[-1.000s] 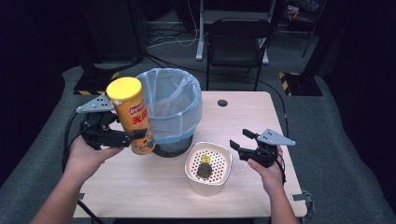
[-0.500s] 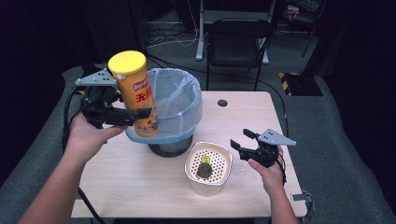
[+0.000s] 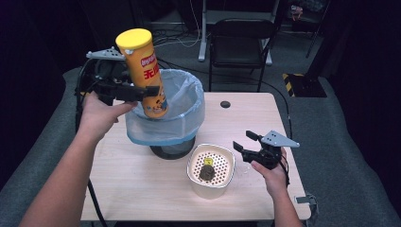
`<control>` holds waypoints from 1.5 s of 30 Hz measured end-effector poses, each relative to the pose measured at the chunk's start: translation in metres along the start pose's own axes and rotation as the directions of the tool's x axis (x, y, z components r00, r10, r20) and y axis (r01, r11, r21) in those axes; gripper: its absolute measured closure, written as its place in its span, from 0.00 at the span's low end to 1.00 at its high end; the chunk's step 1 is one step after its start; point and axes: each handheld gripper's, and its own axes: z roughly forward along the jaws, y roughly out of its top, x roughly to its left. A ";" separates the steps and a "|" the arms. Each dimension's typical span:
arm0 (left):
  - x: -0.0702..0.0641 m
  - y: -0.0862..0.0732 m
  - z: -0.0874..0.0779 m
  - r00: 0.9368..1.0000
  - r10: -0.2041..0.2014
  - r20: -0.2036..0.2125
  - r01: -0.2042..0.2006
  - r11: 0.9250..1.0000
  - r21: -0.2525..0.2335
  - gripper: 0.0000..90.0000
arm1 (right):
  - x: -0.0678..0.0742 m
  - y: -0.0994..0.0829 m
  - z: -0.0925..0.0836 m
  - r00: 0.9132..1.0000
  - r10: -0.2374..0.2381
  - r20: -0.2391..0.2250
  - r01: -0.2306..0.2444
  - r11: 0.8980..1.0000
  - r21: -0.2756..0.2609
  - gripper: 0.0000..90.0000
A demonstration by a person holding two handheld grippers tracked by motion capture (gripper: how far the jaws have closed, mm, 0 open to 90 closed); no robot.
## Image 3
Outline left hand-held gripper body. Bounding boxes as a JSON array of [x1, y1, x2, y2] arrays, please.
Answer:
[[85, 46, 148, 107]]

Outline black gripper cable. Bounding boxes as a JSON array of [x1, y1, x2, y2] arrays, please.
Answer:
[[278, 153, 291, 187], [74, 59, 109, 227]]

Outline grey metal table clamp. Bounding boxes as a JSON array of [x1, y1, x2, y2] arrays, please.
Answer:
[[294, 193, 320, 223]]

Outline person's right hand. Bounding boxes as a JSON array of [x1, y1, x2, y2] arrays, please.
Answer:
[[251, 147, 289, 201]]

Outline black folding chair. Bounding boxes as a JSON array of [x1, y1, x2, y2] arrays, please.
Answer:
[[207, 17, 278, 94]]

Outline used tea bag yellow tag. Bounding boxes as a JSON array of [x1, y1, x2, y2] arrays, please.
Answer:
[[198, 157, 217, 183]]

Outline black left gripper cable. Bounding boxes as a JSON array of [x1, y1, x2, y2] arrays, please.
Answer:
[[74, 59, 109, 227]]

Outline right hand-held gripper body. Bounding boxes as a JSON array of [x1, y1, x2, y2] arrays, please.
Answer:
[[241, 130, 301, 170]]

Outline yellow potato chip can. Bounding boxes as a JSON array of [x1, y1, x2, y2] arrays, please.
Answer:
[[114, 27, 169, 120]]

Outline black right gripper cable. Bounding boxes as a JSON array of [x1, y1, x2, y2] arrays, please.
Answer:
[[278, 153, 291, 187]]

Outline white cable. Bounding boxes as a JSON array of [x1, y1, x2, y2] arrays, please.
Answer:
[[176, 0, 201, 49]]

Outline white cup with strainer insert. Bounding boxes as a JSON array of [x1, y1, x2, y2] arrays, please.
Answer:
[[185, 143, 236, 201]]

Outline person's left hand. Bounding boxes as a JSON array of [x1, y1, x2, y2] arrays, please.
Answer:
[[77, 91, 139, 144]]

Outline black mesh trash bin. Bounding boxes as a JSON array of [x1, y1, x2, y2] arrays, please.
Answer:
[[149, 136, 197, 161]]

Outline yellow black striped floor mat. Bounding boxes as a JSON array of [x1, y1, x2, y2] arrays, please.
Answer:
[[282, 72, 328, 98]]

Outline black floor cable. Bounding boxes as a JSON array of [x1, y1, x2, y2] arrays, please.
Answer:
[[156, 57, 293, 140]]

